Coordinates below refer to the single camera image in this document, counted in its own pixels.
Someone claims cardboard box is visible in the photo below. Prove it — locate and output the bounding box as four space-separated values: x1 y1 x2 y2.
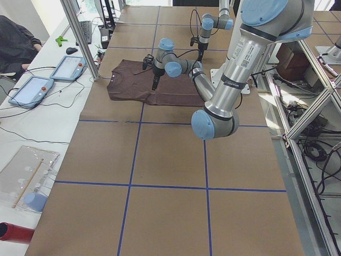
276 42 310 82

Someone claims black power adapter box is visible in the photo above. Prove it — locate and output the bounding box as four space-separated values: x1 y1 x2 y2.
100 28 110 49

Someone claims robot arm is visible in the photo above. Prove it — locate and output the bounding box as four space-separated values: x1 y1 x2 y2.
198 0 233 61
152 1 314 140

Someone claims far blue teach pendant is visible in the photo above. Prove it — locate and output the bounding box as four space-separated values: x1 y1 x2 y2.
50 55 86 82

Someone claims red cylinder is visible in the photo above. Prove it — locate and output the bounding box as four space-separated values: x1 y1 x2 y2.
1 222 35 244

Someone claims aluminium side frame rail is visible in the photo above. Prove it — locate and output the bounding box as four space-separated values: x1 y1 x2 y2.
263 39 341 256

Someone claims aluminium frame post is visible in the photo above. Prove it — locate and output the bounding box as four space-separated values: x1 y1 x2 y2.
60 0 100 81

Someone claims seated person in black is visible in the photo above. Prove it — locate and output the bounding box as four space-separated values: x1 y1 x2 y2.
1 15 42 80

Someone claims brown t-shirt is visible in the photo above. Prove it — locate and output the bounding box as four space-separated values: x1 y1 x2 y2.
107 59 204 107

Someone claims blue teach pendant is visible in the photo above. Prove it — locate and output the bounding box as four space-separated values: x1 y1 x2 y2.
50 55 86 82
8 76 54 109

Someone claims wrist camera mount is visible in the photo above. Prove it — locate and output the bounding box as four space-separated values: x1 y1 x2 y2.
190 37 200 46
142 54 155 70

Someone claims clear plastic bag with stick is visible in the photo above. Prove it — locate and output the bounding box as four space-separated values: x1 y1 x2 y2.
1 146 60 212

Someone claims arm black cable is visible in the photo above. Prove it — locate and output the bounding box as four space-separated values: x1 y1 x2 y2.
189 9 222 41
133 49 204 81

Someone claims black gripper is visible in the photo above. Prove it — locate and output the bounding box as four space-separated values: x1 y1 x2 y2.
198 42 208 62
152 66 164 91

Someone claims black computer mouse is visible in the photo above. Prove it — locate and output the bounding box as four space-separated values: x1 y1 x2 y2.
66 47 78 55

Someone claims white pedestal column base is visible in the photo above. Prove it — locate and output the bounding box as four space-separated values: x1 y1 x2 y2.
210 14 242 88

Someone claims black keyboard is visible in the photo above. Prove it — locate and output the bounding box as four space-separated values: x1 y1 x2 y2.
79 21 92 44

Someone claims near blue teach pendant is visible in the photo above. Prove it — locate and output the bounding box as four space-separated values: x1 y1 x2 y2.
8 76 54 109

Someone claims green plastic clip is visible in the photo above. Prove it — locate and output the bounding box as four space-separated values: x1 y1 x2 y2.
55 36 68 47

